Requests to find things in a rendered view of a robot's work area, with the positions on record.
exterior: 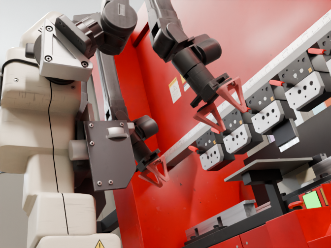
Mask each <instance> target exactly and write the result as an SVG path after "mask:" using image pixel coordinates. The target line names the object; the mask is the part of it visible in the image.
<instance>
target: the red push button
mask: <svg viewBox="0 0 331 248"><path fill-rule="evenodd" d="M303 205H304V202H303V201H296V202H293V203H290V204H289V205H288V208H289V209H293V211H294V210H300V209H302V206H303Z"/></svg>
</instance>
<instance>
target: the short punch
mask: <svg viewBox="0 0 331 248"><path fill-rule="evenodd" d="M271 131H272V133H273V136H274V139H275V142H276V145H277V147H278V148H280V151H281V152H283V151H284V150H286V149H287V148H289V147H291V146H293V145H294V144H296V143H298V142H299V138H298V137H299V134H298V131H297V128H296V126H295V123H294V120H293V119H287V120H286V121H284V122H283V123H281V124H280V125H278V126H277V127H275V128H274V129H273V130H271Z"/></svg>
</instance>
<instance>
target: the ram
mask: <svg viewBox="0 0 331 248"><path fill-rule="evenodd" d="M170 1H171V4H172V6H173V8H174V10H175V11H176V14H177V17H178V19H180V21H181V24H182V27H183V31H184V33H185V34H186V36H187V37H188V38H190V37H192V36H194V37H196V36H198V35H201V34H204V33H205V34H207V35H208V36H209V37H210V38H214V39H216V40H217V41H218V42H219V44H220V46H221V49H222V54H221V56H220V58H219V59H217V60H215V61H213V62H212V63H210V64H208V65H206V66H205V67H206V68H207V69H208V70H209V71H210V73H211V74H212V75H213V76H214V78H217V77H219V76H220V75H222V74H224V73H225V72H226V73H227V74H228V75H229V78H232V79H234V78H236V77H239V78H240V80H241V85H242V86H243V85H244V84H245V83H246V82H247V81H249V80H250V79H251V78H252V77H253V76H254V75H255V74H257V73H258V72H259V71H260V70H261V69H262V68H264V67H265V66H266V65H267V64H268V63H269V62H271V61H272V60H273V59H274V58H275V57H276V56H278V55H279V54H280V53H281V52H282V51H283V50H284V49H286V48H287V47H288V46H289V45H290V44H291V43H293V42H294V41H295V40H296V39H297V38H298V37H300V36H301V35H302V34H303V33H304V32H305V31H306V30H308V29H309V28H310V27H311V26H312V25H313V24H315V23H316V22H317V21H318V20H319V19H320V18H322V17H323V16H324V15H325V14H326V13H327V12H329V11H330V10H331V0H170ZM329 31H331V20H330V21H329V22H328V23H327V24H325V25H324V26H323V27H322V28H321V29H319V30H318V31H317V32H316V33H315V34H314V35H312V36H311V37H310V38H309V39H308V40H306V41H305V42H304V43H303V44H302V45H300V46H299V47H298V48H297V49H296V50H294V51H293V52H292V53H291V54H290V55H288V56H287V57H286V58H285V59H284V60H283V61H282V62H280V63H279V64H278V65H277V66H276V67H274V68H273V69H272V70H271V71H270V72H269V73H267V74H266V75H265V76H264V77H263V78H261V79H260V80H259V81H258V82H257V83H255V84H254V85H253V86H252V87H251V88H249V89H248V90H247V91H246V92H245V93H243V96H244V100H245V103H246V99H247V98H248V97H249V96H251V95H252V94H253V93H254V92H255V91H257V90H258V89H259V88H260V87H262V86H263V85H264V84H265V83H267V82H268V81H270V80H276V81H280V78H279V76H278V73H279V72H280V71H281V70H282V69H284V68H285V67H286V66H288V65H289V64H290V63H291V62H292V61H294V60H295V59H296V58H297V57H299V56H300V55H301V54H302V53H303V52H305V51H308V49H310V48H315V49H319V48H320V47H319V45H318V43H317V41H318V40H319V39H321V38H322V37H323V36H324V35H326V34H327V33H328V32H329ZM149 34H150V29H149V30H148V31H147V33H146V34H145V36H144V37H143V38H142V40H141V41H140V43H139V44H138V46H137V47H136V52H137V57H138V61H139V65H140V70H141V74H142V78H143V83H144V86H145V91H146V95H147V99H148V104H149V108H150V112H151V117H152V119H153V120H154V121H155V122H156V123H157V125H158V128H159V131H158V133H156V138H157V142H158V146H159V150H160V151H161V152H160V155H161V156H162V155H163V154H164V153H165V152H166V151H167V150H169V149H170V148H171V147H172V146H173V145H174V144H176V143H177V142H178V141H179V140H180V139H181V138H182V137H184V136H185V135H186V134H187V133H188V132H189V131H191V130H192V129H193V128H194V127H195V126H196V125H198V124H199V123H200V121H197V120H195V119H194V118H193V116H194V115H195V114H196V113H197V110H198V109H199V108H201V107H202V106H204V105H206V104H207V102H204V101H203V100H202V101H201V102H200V103H199V104H198V106H197V107H195V108H192V106H191V105H190V103H191V102H192V101H193V100H194V99H195V97H196V96H197V94H196V93H195V92H194V91H193V89H192V88H191V87H189V88H188V89H187V90H186V91H184V87H183V86H184V85H185V84H186V83H187V82H186V81H185V82H184V83H182V80H181V76H180V73H179V72H178V71H177V69H176V68H175V67H174V66H173V64H172V63H171V61H169V62H167V63H165V62H164V60H163V59H161V58H160V57H159V56H158V55H157V54H156V53H155V52H154V50H153V48H152V45H151V41H150V37H149ZM175 77H176V78H177V82H178V86H179V89H180V93H181V96H180V97H179V98H178V99H177V100H176V101H175V102H174V103H173V100H172V97H171V93H170V89H169V84H170V83H171V82H172V81H173V80H174V78H175ZM229 78H228V79H229ZM226 80H227V79H226ZM246 106H247V103H246ZM210 128H212V127H211V126H209V125H207V124H206V125H205V126H204V127H203V128H202V129H200V130H199V131H198V132H197V133H196V134H194V135H193V136H192V137H191V138H190V139H188V140H187V141H186V142H185V143H184V144H182V145H181V146H180V147H179V148H178V149H177V150H175V151H174V152H173V153H172V154H170V155H169V156H168V157H167V158H166V159H165V161H166V166H176V165H177V164H179V163H180V162H181V161H182V160H184V159H185V158H186V157H188V156H189V155H190V154H191V153H193V151H191V150H190V149H189V148H188V147H189V146H194V147H196V148H198V147H197V143H196V140H197V139H198V138H199V137H200V136H202V135H203V134H204V133H205V132H207V131H208V130H209V129H210Z"/></svg>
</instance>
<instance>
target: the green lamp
mask: <svg viewBox="0 0 331 248"><path fill-rule="evenodd" d="M303 198H304V201H305V204H306V207H307V209H309V208H317V207H321V204H320V202H319V199H318V196H317V194H316V191H314V192H311V193H309V194H307V195H305V196H303Z"/></svg>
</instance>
